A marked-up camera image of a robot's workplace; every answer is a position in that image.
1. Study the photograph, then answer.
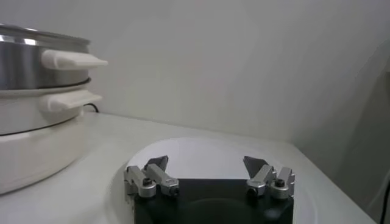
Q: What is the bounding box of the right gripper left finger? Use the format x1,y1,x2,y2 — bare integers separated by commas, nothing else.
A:
123,155,180,200

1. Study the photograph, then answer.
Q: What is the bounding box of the cream electric cooker pot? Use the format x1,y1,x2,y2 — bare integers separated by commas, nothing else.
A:
0,82,104,195

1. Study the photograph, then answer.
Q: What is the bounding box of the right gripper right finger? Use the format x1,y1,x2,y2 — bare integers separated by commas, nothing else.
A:
243,155,296,200

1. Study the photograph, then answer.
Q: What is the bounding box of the black cooker power cord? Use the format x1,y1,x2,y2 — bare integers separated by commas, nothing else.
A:
83,103,100,114

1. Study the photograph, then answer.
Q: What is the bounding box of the black power cable with plug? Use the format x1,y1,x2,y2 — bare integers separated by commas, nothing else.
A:
379,180,390,224

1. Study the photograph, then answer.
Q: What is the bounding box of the steel perforated steamer basket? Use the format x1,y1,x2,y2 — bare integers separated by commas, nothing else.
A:
0,23,109,91

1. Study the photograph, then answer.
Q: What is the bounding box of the white oval plate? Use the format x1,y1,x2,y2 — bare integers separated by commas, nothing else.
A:
123,136,319,224

